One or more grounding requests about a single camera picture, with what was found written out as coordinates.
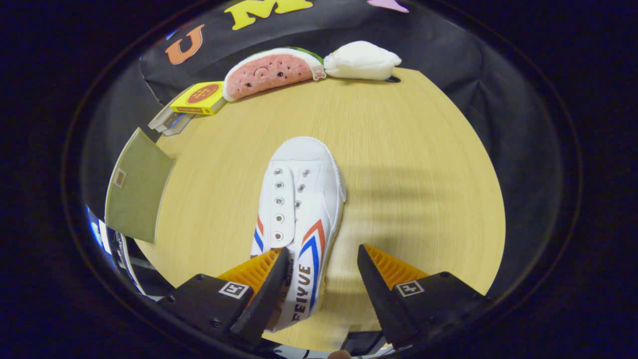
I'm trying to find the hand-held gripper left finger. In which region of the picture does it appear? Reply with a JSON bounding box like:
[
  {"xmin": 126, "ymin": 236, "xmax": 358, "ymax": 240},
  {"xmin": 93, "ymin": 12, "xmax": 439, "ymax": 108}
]
[{"xmin": 159, "ymin": 247, "xmax": 291, "ymax": 351}]

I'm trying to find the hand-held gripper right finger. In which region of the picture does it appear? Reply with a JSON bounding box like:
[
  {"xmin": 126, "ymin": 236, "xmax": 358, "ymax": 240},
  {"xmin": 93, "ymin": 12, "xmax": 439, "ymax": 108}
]
[{"xmin": 356, "ymin": 243, "xmax": 488, "ymax": 350}]

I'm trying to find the white canvas shoe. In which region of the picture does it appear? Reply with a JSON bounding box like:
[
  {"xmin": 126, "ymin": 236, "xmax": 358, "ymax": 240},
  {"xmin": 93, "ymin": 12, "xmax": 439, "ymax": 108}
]
[{"xmin": 249, "ymin": 136, "xmax": 347, "ymax": 333}]

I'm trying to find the beige fabric storage box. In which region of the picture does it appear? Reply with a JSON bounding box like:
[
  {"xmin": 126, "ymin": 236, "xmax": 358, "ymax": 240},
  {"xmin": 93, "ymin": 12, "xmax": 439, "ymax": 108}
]
[{"xmin": 104, "ymin": 127, "xmax": 176, "ymax": 244}]

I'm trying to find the blue printed carton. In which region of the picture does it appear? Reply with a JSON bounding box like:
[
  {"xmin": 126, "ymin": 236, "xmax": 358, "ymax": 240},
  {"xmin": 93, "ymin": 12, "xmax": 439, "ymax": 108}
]
[{"xmin": 85, "ymin": 204, "xmax": 114, "ymax": 257}]

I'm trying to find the yellow book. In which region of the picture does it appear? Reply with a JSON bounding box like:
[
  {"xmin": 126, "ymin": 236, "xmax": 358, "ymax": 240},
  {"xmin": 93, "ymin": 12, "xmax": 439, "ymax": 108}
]
[{"xmin": 169, "ymin": 81, "xmax": 226, "ymax": 116}]

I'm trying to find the watermelon plush toy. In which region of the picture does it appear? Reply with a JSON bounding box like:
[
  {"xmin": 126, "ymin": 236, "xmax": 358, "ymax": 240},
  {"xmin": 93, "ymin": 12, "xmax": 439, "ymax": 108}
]
[{"xmin": 222, "ymin": 47, "xmax": 327, "ymax": 103}]

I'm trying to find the white plush toy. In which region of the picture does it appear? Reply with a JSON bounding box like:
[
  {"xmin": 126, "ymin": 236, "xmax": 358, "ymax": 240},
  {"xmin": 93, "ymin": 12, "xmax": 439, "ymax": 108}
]
[{"xmin": 323, "ymin": 41, "xmax": 402, "ymax": 82}]

